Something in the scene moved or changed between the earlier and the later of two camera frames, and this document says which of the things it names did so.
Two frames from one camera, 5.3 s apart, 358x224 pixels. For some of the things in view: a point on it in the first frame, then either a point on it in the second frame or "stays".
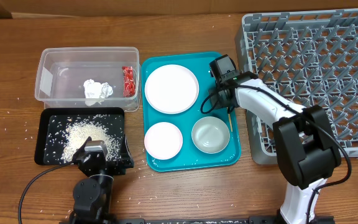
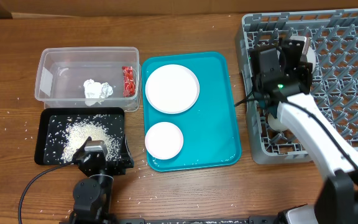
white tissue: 95,92 stays
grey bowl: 210,135 → 308,54
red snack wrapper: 128,81 stays
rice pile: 77,133 stays
